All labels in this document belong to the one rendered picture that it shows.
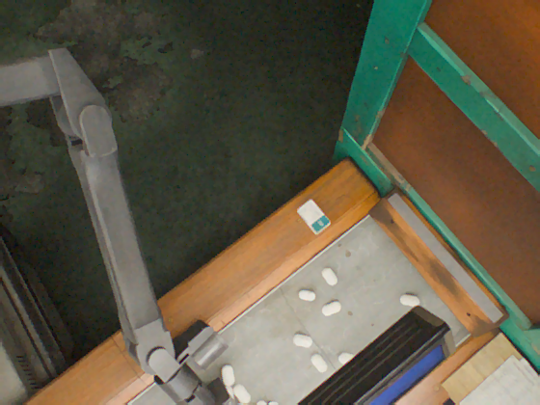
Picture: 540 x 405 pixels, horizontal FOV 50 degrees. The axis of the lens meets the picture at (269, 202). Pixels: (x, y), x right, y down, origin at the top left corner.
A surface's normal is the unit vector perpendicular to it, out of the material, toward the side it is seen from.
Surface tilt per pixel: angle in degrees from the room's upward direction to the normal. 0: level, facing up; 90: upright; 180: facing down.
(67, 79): 41
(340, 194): 0
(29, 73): 33
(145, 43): 0
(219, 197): 0
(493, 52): 90
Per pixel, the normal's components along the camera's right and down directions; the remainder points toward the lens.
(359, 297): -0.02, -0.25
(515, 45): -0.79, 0.60
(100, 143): 0.54, 0.15
